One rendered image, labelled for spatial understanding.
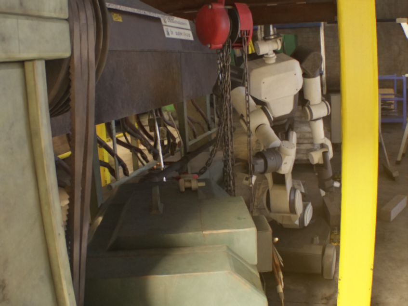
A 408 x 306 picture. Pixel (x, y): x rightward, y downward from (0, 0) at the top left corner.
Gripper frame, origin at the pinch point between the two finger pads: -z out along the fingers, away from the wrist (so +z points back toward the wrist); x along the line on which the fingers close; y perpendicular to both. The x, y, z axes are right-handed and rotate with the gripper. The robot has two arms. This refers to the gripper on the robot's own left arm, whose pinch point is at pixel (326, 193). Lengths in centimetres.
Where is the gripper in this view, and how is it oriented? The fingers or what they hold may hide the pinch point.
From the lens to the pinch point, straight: 254.6
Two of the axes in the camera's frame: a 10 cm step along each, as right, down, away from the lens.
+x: 2.2, 2.3, -9.5
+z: -2.3, -9.3, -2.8
